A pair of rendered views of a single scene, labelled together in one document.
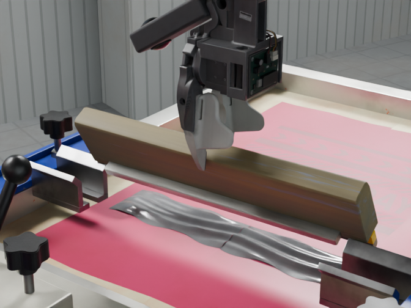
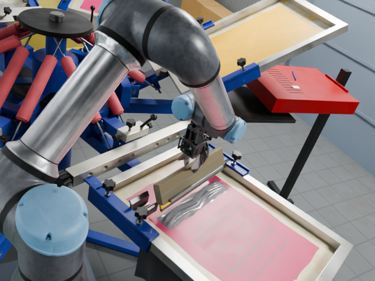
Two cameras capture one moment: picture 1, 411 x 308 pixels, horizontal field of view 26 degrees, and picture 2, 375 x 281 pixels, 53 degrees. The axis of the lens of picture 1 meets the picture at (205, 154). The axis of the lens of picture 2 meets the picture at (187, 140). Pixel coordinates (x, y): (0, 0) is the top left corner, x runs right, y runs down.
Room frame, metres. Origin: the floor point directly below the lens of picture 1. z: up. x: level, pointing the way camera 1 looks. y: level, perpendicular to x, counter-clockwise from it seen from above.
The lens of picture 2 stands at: (0.79, -1.10, 1.91)
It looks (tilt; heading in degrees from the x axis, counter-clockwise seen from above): 33 degrees down; 86
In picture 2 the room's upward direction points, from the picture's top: 16 degrees clockwise
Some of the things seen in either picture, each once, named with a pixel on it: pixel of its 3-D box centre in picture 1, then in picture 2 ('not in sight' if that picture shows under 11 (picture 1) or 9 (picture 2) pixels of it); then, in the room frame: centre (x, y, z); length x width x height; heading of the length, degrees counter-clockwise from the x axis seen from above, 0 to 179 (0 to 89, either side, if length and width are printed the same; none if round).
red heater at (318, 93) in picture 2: not in sight; (296, 87); (1.52, 1.08, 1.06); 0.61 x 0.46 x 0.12; 24
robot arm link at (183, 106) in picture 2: not in sight; (195, 107); (0.86, -0.11, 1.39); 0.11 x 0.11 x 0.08; 56
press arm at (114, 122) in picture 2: not in sight; (122, 133); (0.62, 0.21, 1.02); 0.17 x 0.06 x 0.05; 144
